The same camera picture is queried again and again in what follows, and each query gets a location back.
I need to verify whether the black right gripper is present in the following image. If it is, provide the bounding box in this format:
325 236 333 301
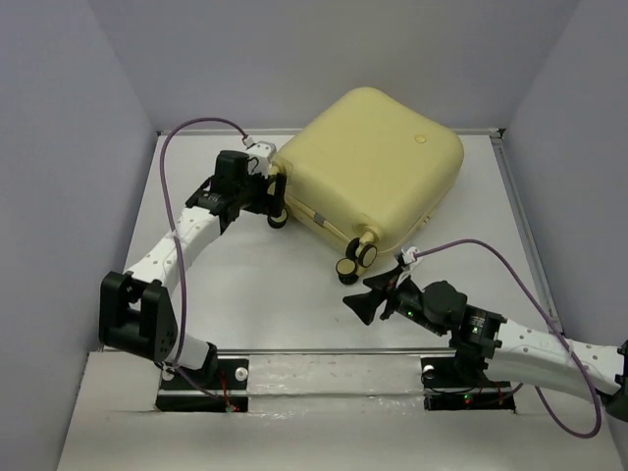
341 264 445 337

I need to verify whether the yellow hard-shell suitcase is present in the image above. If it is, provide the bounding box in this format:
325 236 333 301
273 86 464 285

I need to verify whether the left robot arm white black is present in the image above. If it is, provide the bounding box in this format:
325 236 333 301
99 142 287 388

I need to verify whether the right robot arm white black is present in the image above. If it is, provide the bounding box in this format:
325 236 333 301
342 269 627 420

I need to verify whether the white front cover board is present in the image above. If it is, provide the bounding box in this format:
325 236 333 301
59 351 621 470

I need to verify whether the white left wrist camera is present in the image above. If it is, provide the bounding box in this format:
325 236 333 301
242 136 277 180

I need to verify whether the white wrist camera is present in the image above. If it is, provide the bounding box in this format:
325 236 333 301
395 245 422 287
242 136 277 180

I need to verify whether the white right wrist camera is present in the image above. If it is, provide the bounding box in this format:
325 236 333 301
395 245 422 287

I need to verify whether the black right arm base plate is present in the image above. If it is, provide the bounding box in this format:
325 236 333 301
420 356 516 412

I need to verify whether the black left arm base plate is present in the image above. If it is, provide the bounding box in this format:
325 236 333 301
155 356 249 413

